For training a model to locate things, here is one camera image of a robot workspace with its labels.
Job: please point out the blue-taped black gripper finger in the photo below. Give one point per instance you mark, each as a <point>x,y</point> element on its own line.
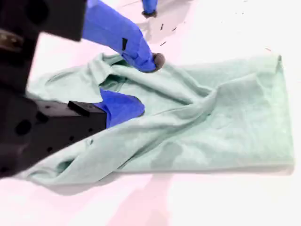
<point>150,5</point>
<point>117,30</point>
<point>122,108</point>

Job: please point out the pale green T-shirt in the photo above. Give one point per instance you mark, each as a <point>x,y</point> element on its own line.
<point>211,113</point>

